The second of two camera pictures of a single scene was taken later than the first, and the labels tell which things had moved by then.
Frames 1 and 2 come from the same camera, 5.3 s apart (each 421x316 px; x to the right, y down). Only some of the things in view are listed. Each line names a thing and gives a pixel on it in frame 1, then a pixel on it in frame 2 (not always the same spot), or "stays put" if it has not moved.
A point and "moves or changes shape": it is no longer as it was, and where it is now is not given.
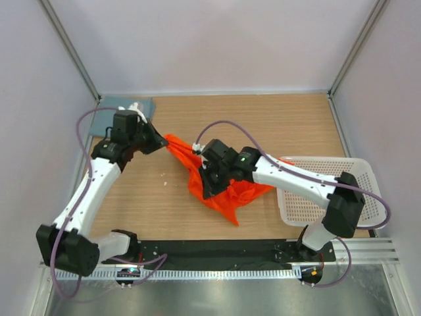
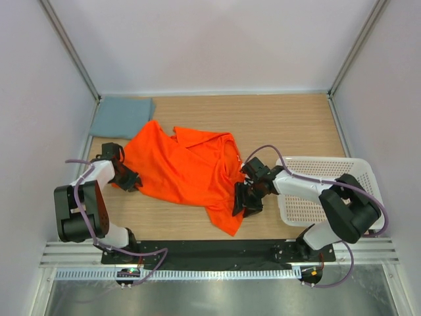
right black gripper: [210, 189] -> [241, 199]
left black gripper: [158, 142] -> [133, 179]
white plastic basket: [297, 209] stays put
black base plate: [224, 254] stays put
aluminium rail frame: [364, 251] stays put
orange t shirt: [231, 198] moves or changes shape
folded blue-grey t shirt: [102, 117] stays put
